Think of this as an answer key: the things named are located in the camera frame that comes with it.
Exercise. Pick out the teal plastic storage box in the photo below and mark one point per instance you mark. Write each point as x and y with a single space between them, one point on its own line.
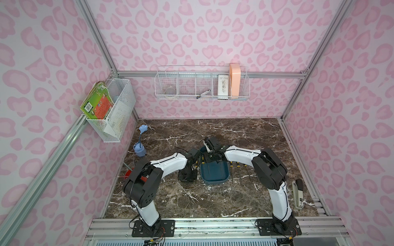
214 173

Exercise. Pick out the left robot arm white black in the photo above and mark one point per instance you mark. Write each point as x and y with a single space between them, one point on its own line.
142 195

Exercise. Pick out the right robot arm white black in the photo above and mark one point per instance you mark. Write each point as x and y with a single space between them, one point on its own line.
270 171

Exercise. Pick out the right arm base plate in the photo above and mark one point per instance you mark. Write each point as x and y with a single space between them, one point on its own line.
274 227

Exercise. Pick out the white card in basket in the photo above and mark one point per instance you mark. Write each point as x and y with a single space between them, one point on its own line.
223 86

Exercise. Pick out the white mesh side basket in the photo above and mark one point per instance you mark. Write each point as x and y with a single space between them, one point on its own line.
119 89

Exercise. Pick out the grey pen in basket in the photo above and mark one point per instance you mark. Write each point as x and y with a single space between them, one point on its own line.
207 92

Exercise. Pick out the grey stapler on table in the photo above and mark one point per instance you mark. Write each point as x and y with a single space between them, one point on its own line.
297 190

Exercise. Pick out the green red booklet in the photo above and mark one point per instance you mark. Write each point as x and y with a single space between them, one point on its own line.
98 104

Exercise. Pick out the blue desk lamp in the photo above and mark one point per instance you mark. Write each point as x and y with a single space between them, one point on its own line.
138 148

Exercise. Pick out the red pen cup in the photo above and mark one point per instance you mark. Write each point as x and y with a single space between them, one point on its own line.
129 173

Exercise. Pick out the white paper in mesh basket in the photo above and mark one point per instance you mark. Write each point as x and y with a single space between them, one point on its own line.
117 121

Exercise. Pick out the white wire wall basket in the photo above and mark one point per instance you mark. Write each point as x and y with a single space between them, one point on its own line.
186 82

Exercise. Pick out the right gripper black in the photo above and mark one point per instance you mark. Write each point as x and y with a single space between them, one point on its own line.
216 157

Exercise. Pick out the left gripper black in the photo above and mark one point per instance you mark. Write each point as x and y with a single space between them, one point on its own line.
188 173

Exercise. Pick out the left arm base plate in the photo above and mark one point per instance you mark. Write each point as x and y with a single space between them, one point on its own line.
164 227

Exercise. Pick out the pink box in basket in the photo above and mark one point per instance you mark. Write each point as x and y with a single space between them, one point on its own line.
235 77

